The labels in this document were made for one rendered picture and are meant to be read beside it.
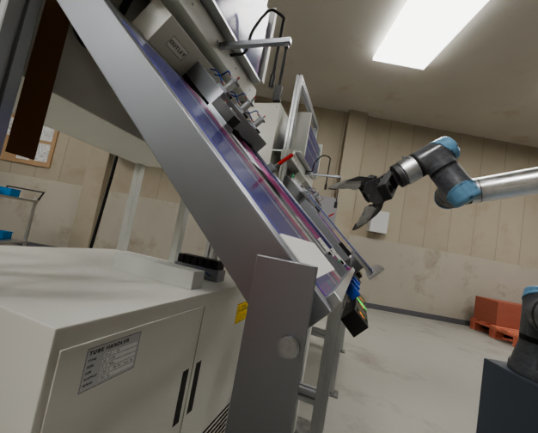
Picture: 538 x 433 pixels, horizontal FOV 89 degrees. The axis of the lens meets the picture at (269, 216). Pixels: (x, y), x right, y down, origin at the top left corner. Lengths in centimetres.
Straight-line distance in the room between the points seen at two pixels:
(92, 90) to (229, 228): 63
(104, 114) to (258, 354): 74
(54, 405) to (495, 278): 574
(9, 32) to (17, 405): 52
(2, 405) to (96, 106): 62
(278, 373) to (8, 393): 38
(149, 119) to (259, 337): 28
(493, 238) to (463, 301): 115
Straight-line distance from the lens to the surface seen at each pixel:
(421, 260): 514
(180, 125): 35
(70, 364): 48
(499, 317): 522
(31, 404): 49
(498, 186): 102
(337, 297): 28
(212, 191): 30
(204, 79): 82
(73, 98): 82
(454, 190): 87
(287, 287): 22
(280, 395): 24
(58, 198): 556
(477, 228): 569
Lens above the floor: 77
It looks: 5 degrees up
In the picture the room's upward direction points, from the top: 10 degrees clockwise
